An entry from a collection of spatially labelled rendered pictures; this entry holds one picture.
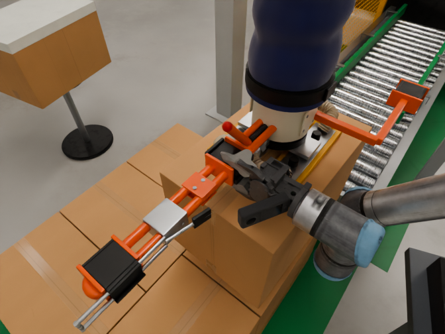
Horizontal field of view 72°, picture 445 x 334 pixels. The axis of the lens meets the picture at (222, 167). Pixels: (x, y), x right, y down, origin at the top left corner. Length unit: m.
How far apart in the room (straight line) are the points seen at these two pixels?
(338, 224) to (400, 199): 0.15
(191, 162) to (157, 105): 2.06
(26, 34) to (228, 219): 1.52
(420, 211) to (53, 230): 1.38
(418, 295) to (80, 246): 1.28
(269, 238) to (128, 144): 1.98
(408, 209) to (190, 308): 0.85
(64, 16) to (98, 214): 1.15
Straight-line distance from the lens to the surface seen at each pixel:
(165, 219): 0.64
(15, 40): 1.95
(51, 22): 2.06
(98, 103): 3.13
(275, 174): 0.69
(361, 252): 0.65
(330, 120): 0.90
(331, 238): 0.65
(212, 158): 0.72
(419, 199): 0.71
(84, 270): 0.62
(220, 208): 0.82
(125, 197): 1.56
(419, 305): 1.22
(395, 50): 2.94
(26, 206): 2.50
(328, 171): 0.95
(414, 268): 1.27
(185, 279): 1.31
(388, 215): 0.76
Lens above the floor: 1.76
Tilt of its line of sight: 49 degrees down
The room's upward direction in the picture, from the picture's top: straight up
